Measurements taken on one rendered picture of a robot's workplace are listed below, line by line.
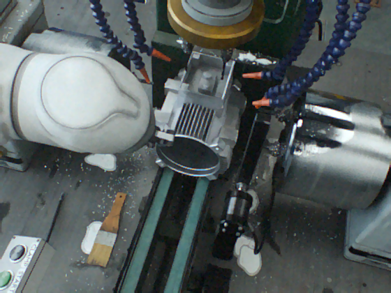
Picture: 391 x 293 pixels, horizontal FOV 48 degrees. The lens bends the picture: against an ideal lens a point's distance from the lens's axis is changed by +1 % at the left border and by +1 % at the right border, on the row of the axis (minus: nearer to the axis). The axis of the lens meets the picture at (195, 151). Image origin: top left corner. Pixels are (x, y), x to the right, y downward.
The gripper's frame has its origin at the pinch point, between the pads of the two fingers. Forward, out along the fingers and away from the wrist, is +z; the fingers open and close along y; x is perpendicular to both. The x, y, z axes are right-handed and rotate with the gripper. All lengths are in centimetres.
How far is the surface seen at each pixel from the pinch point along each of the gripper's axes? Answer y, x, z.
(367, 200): -45.7, 0.6, 15.3
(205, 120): -8.2, -7.6, 14.8
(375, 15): -83, -127, 210
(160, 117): 1.8, -5.9, 15.8
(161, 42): 6.4, -22.9, 17.5
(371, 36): -82, -108, 199
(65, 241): 19.0, 28.7, 27.5
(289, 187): -29.3, 2.0, 15.3
